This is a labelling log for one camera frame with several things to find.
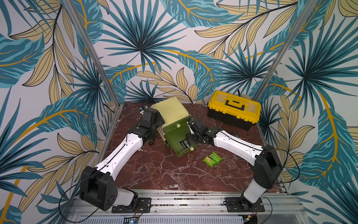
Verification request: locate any green top drawer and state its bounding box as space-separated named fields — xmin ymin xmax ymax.
xmin=163 ymin=116 xmax=191 ymax=134

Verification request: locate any green drawer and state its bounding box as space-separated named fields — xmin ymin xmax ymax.
xmin=163 ymin=116 xmax=191 ymax=134
xmin=164 ymin=132 xmax=198 ymax=157

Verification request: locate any pale green drawer cabinet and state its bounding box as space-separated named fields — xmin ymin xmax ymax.
xmin=151 ymin=97 xmax=190 ymax=141

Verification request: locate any green cookie packet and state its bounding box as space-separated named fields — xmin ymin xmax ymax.
xmin=203 ymin=156 xmax=217 ymax=168
xmin=209 ymin=152 xmax=222 ymax=164

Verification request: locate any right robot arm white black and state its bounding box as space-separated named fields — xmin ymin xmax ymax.
xmin=187 ymin=118 xmax=283 ymax=210

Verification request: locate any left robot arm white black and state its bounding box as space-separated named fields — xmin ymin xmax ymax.
xmin=79 ymin=108 xmax=165 ymax=211

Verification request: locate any yellow black toolbox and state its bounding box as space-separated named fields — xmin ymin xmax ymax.
xmin=208 ymin=91 xmax=261 ymax=131

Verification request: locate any left aluminium corner post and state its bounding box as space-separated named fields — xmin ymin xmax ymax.
xmin=63 ymin=0 xmax=120 ymax=108

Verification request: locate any aluminium corner post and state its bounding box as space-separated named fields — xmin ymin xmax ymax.
xmin=63 ymin=0 xmax=120 ymax=108
xmin=253 ymin=0 xmax=318 ymax=101

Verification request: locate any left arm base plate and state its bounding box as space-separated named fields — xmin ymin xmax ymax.
xmin=112 ymin=197 xmax=152 ymax=214

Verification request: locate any aluminium front rail frame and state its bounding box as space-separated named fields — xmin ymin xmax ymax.
xmin=65 ymin=189 xmax=310 ymax=224

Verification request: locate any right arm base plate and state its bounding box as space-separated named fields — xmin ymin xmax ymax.
xmin=223 ymin=197 xmax=265 ymax=213

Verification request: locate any right aluminium corner post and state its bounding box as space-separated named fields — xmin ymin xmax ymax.
xmin=253 ymin=0 xmax=318 ymax=101

